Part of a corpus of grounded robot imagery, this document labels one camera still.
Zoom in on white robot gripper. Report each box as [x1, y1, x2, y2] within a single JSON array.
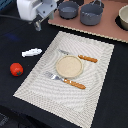
[[17, 0, 57, 31]]

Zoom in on grey frying pan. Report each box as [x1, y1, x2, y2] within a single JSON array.
[[57, 1, 79, 19]]

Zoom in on white toy fish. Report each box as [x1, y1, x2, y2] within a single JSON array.
[[21, 48, 42, 57]]

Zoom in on red toy sausage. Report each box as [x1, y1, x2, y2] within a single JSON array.
[[10, 63, 23, 76]]

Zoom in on grey pot on stove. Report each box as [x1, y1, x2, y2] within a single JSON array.
[[80, 3, 103, 26]]

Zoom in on pink toy stove top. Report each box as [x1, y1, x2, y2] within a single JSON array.
[[48, 0, 128, 43]]

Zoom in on beige round plate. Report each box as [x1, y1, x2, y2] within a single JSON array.
[[56, 55, 83, 78]]

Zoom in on white woven placemat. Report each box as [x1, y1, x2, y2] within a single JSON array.
[[14, 31, 114, 128]]

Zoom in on beige bowl at right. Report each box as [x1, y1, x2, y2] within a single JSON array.
[[119, 5, 128, 30]]

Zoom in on knife with wooden handle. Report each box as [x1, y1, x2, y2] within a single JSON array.
[[58, 49, 98, 63]]

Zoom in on fork with wooden handle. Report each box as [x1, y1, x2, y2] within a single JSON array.
[[44, 72, 86, 89]]

